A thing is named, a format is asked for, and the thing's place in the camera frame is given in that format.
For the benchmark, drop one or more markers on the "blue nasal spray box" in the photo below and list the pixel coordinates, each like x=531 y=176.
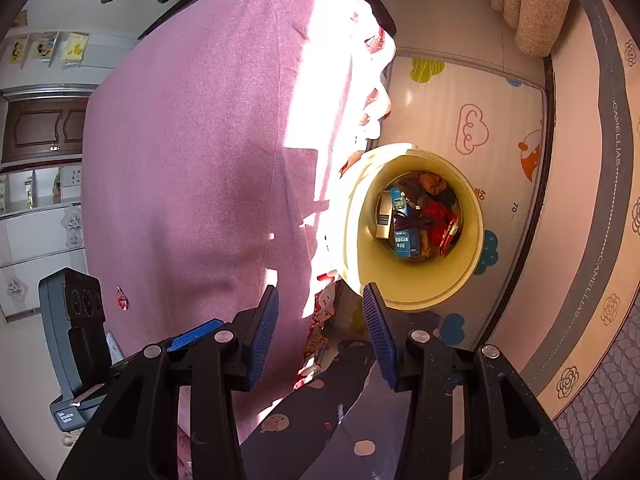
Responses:
x=407 y=244

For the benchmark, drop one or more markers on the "white and red printed quilt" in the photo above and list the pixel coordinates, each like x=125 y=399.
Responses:
x=372 y=110

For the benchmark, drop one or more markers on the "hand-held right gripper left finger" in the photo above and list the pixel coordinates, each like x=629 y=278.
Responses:
x=262 y=340

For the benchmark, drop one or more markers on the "pink bed sheet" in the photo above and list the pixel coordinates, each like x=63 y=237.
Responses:
x=200 y=160

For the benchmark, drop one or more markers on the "picture book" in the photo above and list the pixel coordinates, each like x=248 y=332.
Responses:
x=17 y=51
x=75 y=50
x=45 y=49

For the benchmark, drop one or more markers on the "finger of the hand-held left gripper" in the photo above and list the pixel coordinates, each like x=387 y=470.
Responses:
x=192 y=337

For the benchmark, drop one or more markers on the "red cloth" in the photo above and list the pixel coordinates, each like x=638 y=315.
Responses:
x=437 y=210

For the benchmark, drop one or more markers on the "white flower print cabinet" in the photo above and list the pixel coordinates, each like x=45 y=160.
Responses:
x=35 y=250

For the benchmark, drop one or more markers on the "orange-brown sock ball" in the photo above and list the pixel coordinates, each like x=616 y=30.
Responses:
x=431 y=183

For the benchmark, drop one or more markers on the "red plastic packet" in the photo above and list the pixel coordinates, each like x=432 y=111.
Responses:
x=450 y=232

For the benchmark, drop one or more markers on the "white cloud print play mat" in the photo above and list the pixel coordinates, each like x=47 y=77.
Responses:
x=500 y=110

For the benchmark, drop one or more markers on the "yellow round bin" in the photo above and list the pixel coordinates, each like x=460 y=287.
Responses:
x=450 y=280

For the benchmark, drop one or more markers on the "beige curtain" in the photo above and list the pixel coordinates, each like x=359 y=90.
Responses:
x=530 y=10

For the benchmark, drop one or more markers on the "beige rug with grey band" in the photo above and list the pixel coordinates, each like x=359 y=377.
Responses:
x=575 y=210

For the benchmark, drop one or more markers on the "black round item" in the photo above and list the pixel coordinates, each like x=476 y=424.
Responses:
x=380 y=10

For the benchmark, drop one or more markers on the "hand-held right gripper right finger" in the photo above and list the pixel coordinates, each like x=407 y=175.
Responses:
x=380 y=340

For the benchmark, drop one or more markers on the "tan printed paper package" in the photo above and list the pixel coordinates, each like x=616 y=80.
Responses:
x=383 y=215

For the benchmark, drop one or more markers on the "brown cabinet door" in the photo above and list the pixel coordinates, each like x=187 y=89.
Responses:
x=40 y=127

